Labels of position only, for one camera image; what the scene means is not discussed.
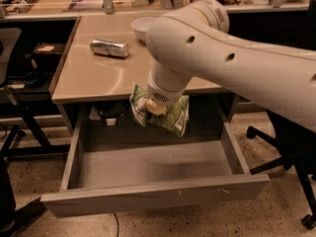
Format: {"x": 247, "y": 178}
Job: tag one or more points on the silver soda can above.
{"x": 109, "y": 48}

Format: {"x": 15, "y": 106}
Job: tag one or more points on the grey office chair left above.
{"x": 8, "y": 40}

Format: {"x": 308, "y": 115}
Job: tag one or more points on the green jalapeno chip bag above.
{"x": 175, "y": 120}

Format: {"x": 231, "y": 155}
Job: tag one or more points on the grey open drawer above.
{"x": 126, "y": 167}

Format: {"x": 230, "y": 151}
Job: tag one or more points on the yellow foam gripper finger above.
{"x": 155, "y": 109}

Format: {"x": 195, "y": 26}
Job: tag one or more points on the white ceramic bowl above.
{"x": 140, "y": 27}

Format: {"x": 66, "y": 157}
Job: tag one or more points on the black office chair right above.
{"x": 296, "y": 146}

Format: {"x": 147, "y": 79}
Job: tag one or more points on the grey counter cabinet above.
{"x": 87, "y": 77}

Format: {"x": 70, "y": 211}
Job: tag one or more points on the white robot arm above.
{"x": 193, "y": 41}

